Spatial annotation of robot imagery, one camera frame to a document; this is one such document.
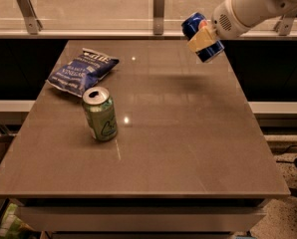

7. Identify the right metal railing bracket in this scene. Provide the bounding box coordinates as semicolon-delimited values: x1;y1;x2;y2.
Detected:
274;9;297;36

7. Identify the brown table frame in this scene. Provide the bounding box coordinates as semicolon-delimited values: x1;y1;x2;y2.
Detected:
16;206;265;234

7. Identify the glass railing panel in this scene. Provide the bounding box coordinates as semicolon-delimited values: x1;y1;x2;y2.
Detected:
0;0;224;31

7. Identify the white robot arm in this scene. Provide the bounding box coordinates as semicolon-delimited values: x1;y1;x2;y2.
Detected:
187;0;297;52

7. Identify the blue pepsi can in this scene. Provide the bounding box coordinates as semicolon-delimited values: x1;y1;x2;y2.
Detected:
181;12;224;63

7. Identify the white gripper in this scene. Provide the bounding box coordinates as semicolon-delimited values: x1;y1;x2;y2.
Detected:
187;0;247;53

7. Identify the metal railing bracket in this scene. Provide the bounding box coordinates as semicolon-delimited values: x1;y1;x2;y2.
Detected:
16;0;43;35
153;0;164;35
274;9;297;36

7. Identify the green soda can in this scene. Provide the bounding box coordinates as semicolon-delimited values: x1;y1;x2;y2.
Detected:
83;87;118;141

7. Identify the blue chips bag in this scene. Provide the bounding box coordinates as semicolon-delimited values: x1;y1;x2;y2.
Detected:
47;48;120;98

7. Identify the middle metal railing bracket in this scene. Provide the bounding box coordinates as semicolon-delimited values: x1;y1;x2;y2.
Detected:
153;0;164;35

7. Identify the left metal railing bracket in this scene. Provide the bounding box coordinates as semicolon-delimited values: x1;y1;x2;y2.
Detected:
16;0;43;35

